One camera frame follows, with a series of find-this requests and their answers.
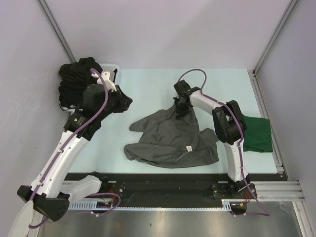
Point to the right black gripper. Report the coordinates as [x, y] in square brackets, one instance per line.
[179, 113]

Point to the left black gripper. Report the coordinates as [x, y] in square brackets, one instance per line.
[124, 101]

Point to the grey t shirt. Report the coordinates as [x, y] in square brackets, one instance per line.
[170, 142]

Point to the black t shirts pile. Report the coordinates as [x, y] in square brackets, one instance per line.
[75, 78]

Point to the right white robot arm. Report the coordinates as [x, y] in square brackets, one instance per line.
[229, 124]

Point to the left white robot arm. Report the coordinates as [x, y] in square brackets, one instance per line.
[49, 196]

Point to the green folded t shirt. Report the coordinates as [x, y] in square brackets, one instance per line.
[258, 136]

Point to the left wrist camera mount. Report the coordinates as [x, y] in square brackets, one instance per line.
[106, 75]

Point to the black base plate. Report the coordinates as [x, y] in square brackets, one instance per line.
[173, 200]

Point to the light blue cable duct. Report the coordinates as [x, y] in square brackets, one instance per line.
[93, 205]

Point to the aluminium frame rail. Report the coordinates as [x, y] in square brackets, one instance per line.
[263, 191]

